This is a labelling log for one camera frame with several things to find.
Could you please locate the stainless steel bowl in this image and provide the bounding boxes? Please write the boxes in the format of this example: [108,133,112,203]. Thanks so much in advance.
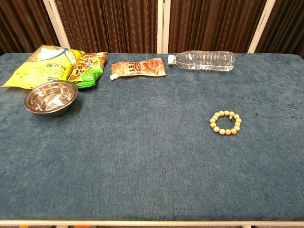
[24,80,79,117]

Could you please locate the white table frame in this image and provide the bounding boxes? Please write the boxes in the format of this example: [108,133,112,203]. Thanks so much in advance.
[0,220,304,227]

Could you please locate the brown white-framed screen panel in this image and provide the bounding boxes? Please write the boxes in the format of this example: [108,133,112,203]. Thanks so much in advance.
[163,0,270,54]
[0,0,65,56]
[248,0,304,59]
[48,0,164,54]

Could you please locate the blue table cloth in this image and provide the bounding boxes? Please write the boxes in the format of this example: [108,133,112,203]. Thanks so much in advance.
[0,52,304,221]

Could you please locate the clear plastic water bottle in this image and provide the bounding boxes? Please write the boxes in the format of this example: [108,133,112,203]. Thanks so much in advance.
[168,50,236,72]

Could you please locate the orange sauce pouch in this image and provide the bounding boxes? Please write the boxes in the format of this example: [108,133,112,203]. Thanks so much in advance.
[109,57,167,81]

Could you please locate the wooden bead bracelet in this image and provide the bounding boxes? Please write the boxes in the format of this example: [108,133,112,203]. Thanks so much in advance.
[209,110,242,135]

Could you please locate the yellow snack bag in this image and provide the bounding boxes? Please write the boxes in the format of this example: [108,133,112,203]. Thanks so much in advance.
[0,44,86,90]

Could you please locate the green orange snack bag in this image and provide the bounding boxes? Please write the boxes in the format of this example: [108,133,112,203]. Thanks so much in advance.
[67,51,108,89]

